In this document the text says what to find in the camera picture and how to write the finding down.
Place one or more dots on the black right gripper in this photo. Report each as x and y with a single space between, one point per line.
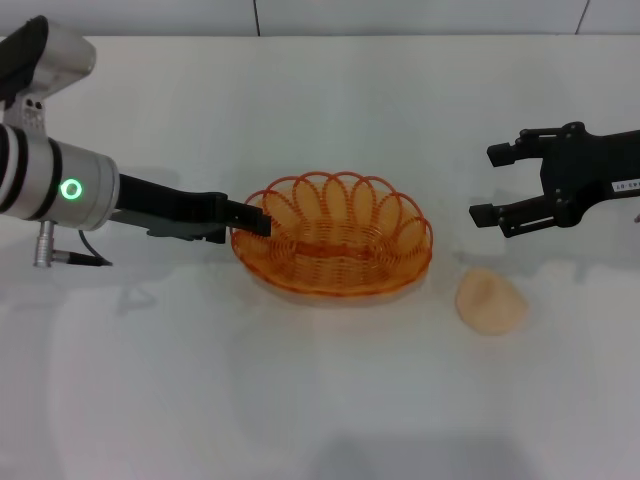
585 175

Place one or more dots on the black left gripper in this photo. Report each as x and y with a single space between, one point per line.
165 202

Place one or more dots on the pale peach bun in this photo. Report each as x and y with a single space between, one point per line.
490 302

